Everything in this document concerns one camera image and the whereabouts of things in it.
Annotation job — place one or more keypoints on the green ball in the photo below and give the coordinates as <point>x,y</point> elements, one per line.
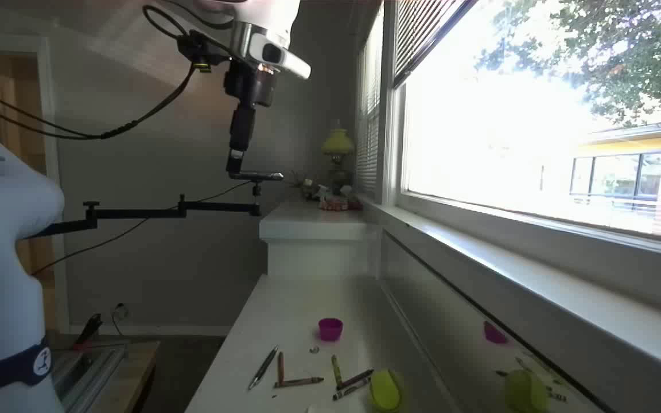
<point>385,391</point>

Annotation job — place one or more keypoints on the dark marker pen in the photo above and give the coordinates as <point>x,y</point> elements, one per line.
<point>348,387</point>

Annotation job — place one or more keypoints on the wooden side table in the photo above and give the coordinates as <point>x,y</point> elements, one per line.
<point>105,376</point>

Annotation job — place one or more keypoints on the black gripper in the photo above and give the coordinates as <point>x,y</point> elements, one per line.
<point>250,86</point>

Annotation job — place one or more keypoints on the grey pen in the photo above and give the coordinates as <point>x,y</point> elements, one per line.
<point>262,369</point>

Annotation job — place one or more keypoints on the magenta small cup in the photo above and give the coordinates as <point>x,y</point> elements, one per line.
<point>330,329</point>

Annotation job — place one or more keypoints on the yellow table lamp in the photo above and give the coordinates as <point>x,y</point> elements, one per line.
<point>339,148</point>

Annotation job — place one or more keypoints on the window blind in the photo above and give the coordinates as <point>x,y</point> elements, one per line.
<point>394,39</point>

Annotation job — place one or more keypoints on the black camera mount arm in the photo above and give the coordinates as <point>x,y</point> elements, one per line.
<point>156,206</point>

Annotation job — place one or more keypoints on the flower ornament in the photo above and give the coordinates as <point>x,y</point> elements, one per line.
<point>330,198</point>

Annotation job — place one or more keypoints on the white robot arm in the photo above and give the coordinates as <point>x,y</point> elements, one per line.
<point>30,203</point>

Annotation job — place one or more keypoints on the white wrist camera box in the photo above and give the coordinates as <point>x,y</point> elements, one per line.
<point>254,46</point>

